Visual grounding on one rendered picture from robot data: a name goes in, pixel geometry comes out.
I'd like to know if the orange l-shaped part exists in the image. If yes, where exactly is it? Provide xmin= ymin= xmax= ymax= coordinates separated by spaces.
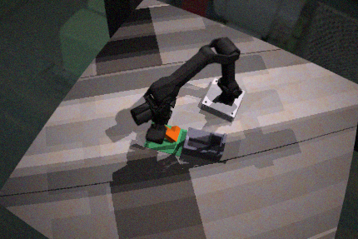
xmin=164 ymin=125 xmax=181 ymax=142

